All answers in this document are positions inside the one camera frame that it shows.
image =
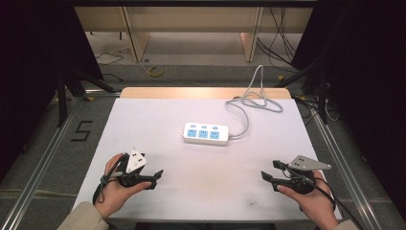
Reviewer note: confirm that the yellow tape roll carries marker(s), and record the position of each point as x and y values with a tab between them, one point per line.
155	71

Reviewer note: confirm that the black metal stand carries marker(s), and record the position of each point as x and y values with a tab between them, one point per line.
62	96
322	96

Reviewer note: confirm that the black curtain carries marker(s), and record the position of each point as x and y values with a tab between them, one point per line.
367	80
32	64

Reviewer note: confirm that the beige wooden desk frame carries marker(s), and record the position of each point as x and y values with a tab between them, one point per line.
191	19

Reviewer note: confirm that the person's left hand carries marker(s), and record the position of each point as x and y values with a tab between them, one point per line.
111	195

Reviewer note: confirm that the aluminium floor rail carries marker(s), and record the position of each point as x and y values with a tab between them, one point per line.
348	172
35	172

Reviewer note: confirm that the white table mat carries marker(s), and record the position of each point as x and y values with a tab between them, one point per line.
198	179

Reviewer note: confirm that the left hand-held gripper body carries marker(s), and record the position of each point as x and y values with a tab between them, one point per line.
135	161

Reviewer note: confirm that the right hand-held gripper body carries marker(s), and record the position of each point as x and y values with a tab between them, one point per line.
306	163

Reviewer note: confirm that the person's right hand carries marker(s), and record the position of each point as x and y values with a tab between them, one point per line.
316	201

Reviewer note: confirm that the white power strip blue sockets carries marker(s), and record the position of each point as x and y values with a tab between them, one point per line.
206	140

